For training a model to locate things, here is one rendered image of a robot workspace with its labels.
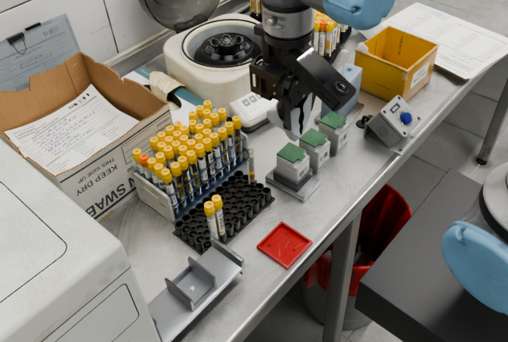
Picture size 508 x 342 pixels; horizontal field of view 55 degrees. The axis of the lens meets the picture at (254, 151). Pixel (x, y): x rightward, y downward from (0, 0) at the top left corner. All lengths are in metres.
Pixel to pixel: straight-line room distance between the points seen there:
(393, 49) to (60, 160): 0.78
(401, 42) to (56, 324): 0.95
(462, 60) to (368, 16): 0.72
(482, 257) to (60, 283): 0.41
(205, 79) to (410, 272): 0.54
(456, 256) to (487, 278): 0.04
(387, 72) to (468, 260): 0.61
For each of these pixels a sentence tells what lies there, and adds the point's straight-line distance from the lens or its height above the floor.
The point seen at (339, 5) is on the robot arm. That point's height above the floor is 1.30.
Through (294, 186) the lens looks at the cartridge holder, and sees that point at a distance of 0.90.
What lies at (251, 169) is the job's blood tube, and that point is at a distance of 0.88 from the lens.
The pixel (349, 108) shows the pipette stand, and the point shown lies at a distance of 1.08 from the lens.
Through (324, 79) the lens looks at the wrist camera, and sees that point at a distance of 0.73.
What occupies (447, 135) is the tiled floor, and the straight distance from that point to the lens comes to 2.46.
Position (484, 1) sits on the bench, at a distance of 1.61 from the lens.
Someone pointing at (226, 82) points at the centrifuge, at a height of 0.98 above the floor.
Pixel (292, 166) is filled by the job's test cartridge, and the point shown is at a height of 0.94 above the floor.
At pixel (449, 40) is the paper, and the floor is 0.89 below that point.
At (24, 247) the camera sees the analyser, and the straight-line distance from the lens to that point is 0.55.
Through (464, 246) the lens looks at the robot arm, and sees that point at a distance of 0.57.
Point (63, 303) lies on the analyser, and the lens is 0.52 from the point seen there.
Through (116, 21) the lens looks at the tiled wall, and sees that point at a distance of 1.23.
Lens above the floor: 1.57
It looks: 44 degrees down
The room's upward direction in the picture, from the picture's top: 4 degrees counter-clockwise
